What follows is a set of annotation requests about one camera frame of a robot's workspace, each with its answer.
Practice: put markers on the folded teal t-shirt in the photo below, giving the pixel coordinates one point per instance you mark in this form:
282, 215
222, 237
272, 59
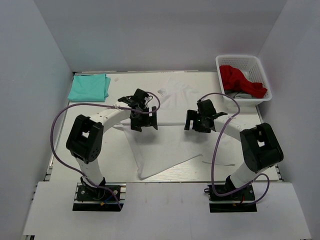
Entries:
89, 88

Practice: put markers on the red t-shirt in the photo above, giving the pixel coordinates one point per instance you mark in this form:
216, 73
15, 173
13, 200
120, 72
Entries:
234, 80

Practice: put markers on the grey t-shirt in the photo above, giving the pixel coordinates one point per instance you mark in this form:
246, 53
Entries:
238, 94

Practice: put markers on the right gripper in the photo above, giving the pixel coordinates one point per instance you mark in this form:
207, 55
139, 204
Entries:
193, 115

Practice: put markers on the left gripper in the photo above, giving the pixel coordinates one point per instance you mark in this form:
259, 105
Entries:
136, 125

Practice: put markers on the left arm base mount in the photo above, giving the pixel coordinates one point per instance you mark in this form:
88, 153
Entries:
99, 200

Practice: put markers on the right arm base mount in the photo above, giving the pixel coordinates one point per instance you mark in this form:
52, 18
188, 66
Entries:
239, 202

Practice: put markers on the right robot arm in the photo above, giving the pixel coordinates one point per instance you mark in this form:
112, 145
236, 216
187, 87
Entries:
260, 147

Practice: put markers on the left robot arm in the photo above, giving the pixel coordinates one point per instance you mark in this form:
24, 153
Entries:
86, 136

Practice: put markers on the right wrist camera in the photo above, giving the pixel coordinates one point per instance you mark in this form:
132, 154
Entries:
219, 114

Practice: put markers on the white t-shirt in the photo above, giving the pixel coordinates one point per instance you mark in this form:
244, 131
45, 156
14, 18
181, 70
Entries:
156, 150

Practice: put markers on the white plastic basket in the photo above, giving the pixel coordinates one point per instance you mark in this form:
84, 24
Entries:
252, 69

